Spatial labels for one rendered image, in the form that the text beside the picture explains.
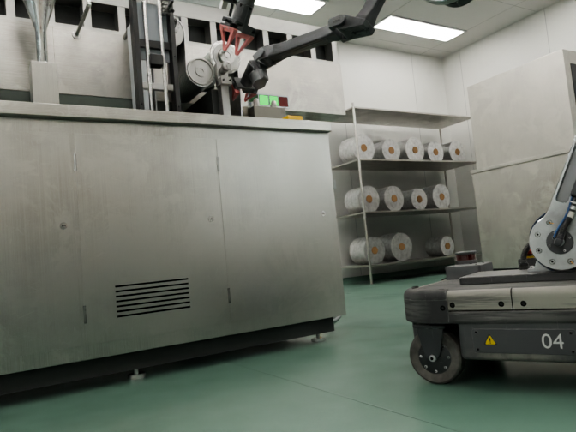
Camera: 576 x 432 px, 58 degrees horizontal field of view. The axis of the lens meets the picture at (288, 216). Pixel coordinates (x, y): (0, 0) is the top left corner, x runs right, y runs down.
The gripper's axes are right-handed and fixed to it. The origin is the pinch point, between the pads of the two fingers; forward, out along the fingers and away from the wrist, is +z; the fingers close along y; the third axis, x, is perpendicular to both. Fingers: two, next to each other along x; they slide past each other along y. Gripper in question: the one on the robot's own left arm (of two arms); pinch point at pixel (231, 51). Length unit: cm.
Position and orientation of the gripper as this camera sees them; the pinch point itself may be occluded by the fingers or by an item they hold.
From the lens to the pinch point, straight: 180.1
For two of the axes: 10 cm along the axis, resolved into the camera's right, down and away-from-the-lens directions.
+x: 7.6, 3.9, -5.3
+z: -3.2, 9.2, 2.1
